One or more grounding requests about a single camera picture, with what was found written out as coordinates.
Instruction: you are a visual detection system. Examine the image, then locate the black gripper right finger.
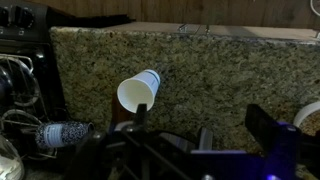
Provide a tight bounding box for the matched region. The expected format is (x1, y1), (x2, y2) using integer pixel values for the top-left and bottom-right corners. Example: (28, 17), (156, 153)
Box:
(245, 104), (301, 165)

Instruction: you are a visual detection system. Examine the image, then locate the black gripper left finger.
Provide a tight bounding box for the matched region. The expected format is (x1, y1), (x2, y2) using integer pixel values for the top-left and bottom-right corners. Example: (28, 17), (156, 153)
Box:
(133, 104), (147, 130)

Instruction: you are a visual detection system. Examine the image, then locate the white paper cup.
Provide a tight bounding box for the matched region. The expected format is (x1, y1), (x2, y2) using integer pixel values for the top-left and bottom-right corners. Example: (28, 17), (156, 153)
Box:
(117, 69), (161, 113)

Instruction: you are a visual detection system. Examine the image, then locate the white bowl with cereal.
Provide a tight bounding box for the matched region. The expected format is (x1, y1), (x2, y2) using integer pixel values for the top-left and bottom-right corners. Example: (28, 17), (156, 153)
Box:
(293, 101), (320, 136)

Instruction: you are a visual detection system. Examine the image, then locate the black stove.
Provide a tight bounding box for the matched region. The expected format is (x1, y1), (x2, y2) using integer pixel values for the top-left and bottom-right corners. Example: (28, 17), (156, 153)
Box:
(0, 0), (70, 161)

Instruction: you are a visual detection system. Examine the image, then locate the speckled pan handle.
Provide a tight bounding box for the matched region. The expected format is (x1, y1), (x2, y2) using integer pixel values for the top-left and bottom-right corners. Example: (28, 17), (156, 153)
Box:
(35, 121), (94, 149)

